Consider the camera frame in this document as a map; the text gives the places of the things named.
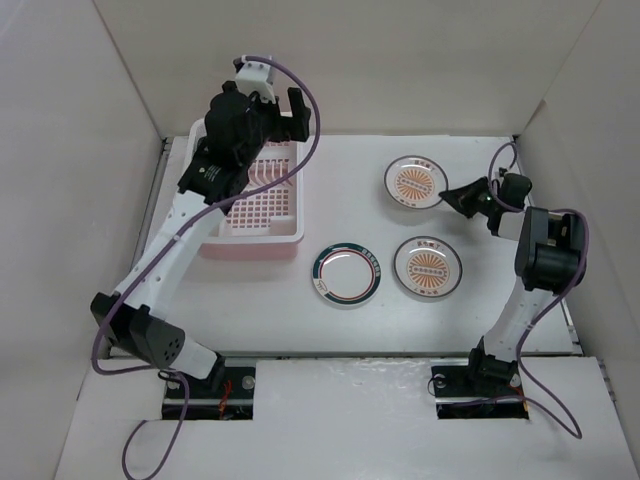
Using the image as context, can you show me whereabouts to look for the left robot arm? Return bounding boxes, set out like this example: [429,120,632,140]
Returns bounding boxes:
[90,81,320,397]

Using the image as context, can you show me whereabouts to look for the orange sunburst plate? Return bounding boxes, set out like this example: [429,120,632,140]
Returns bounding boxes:
[384,155,449,210]
[393,236,463,300]

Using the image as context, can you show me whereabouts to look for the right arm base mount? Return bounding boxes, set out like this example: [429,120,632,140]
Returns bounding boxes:
[428,364,529,420]

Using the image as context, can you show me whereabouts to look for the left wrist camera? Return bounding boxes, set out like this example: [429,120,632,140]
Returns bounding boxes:
[233,57,276,104]

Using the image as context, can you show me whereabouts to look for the pink plastic dish rack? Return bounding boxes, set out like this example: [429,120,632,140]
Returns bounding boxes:
[199,142,304,261]

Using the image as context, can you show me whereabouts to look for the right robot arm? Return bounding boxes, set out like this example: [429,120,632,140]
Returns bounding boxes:
[439,172,587,396]

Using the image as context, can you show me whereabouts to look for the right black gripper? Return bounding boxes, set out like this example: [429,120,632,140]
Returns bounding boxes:
[438,175,501,218]

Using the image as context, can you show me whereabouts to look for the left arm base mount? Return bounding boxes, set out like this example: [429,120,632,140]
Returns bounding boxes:
[157,361,256,421]

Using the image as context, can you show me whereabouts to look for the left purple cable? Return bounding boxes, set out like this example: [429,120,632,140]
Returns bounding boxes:
[89,54,322,476]

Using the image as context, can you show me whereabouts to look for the white plate green red rim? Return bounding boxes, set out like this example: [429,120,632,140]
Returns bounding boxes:
[311,242,382,308]

